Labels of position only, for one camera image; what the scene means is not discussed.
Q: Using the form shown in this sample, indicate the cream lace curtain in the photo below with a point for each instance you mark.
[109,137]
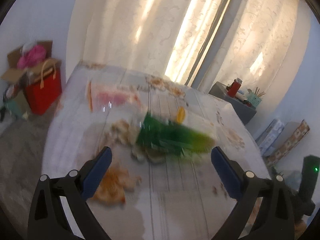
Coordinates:
[192,42]

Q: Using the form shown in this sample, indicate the brown cardboard box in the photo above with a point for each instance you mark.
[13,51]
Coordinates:
[13,75]

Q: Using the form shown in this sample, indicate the floral plastic tablecloth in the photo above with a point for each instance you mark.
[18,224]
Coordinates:
[178,197]

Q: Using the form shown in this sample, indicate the teal utensil holder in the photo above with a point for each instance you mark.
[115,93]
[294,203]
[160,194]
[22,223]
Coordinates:
[254,96]

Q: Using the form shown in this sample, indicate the patterned flat box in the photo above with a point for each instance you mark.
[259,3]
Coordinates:
[291,141]

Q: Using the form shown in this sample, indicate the red canister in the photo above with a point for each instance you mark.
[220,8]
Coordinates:
[234,87]

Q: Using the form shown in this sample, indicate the grey cabinet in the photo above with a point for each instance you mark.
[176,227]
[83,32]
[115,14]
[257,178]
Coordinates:
[244,112]

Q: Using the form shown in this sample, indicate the white yellow medicine box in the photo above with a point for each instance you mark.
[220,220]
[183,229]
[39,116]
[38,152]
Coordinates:
[180,117]

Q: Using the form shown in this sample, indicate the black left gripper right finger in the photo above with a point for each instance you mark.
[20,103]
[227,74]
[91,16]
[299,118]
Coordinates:
[275,218]

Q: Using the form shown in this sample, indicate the teal box on floor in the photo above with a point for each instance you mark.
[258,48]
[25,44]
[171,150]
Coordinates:
[18,106]

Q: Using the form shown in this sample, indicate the red gift bag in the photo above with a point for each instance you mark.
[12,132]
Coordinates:
[45,87]

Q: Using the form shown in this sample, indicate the clear pink orange-edged bag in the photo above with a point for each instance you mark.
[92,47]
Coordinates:
[103,97]

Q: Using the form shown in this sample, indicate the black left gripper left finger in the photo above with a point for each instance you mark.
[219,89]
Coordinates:
[47,219]

